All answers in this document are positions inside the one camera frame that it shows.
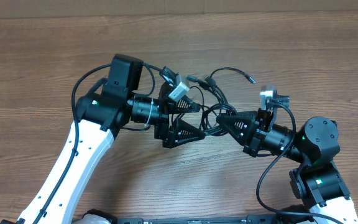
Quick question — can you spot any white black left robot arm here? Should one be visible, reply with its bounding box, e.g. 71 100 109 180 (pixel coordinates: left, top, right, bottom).
16 54 206 224

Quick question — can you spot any black usb cable bundle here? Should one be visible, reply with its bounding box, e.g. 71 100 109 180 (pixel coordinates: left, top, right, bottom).
186 67 257 137

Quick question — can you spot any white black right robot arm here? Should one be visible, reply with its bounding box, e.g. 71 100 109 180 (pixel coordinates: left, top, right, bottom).
216 108 358 223

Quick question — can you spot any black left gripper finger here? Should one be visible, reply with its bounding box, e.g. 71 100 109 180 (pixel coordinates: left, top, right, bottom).
166 119 206 148
173 96 201 113

